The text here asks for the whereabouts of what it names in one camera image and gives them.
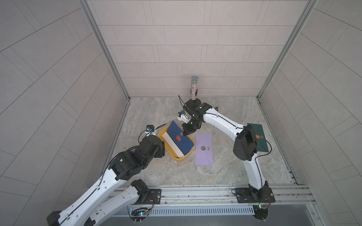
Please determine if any navy blue envelope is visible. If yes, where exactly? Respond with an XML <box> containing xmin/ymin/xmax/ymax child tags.
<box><xmin>166</xmin><ymin>121</ymin><xmax>193</xmax><ymax>154</ymax></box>

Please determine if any white envelope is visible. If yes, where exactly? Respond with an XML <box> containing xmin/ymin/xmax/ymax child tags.
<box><xmin>162</xmin><ymin>132</ymin><xmax>185</xmax><ymax>159</ymax></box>

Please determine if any purple envelope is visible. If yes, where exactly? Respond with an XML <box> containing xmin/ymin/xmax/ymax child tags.
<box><xmin>195</xmin><ymin>134</ymin><xmax>214</xmax><ymax>166</ymax></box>

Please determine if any yellow storage tray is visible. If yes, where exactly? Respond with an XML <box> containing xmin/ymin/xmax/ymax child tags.
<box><xmin>158</xmin><ymin>126</ymin><xmax>195</xmax><ymax>161</ymax></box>

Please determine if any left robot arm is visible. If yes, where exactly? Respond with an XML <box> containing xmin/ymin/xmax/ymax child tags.
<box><xmin>46</xmin><ymin>135</ymin><xmax>165</xmax><ymax>226</ymax></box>

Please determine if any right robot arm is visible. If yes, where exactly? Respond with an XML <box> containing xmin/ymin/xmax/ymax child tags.
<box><xmin>178</xmin><ymin>99</ymin><xmax>272</xmax><ymax>202</ymax></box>

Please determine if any left circuit board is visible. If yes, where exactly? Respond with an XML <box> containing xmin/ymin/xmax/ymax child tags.
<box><xmin>130</xmin><ymin>208</ymin><xmax>151</xmax><ymax>222</ymax></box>

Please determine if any circuit board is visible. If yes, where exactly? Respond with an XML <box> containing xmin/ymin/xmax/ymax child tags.
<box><xmin>130</xmin><ymin>208</ymin><xmax>151</xmax><ymax>222</ymax></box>
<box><xmin>253</xmin><ymin>205</ymin><xmax>269</xmax><ymax>221</ymax></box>

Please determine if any dark green envelope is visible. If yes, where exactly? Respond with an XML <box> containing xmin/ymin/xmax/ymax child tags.
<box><xmin>248</xmin><ymin>123</ymin><xmax>269</xmax><ymax>153</ymax></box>

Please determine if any right circuit board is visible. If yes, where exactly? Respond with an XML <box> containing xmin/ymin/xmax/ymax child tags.
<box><xmin>253</xmin><ymin>205</ymin><xmax>269</xmax><ymax>221</ymax></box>

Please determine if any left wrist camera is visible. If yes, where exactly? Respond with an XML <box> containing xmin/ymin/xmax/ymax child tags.
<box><xmin>145</xmin><ymin>124</ymin><xmax>155</xmax><ymax>133</ymax></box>

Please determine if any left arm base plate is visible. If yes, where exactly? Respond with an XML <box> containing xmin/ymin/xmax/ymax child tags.
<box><xmin>134</xmin><ymin>189</ymin><xmax>162</xmax><ymax>205</ymax></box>

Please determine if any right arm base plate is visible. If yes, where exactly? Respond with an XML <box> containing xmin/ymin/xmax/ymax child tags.
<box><xmin>232</xmin><ymin>187</ymin><xmax>275</xmax><ymax>203</ymax></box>

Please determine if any aluminium mounting rail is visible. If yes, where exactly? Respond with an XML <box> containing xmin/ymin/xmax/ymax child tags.
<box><xmin>107</xmin><ymin>185</ymin><xmax>316</xmax><ymax>208</ymax></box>

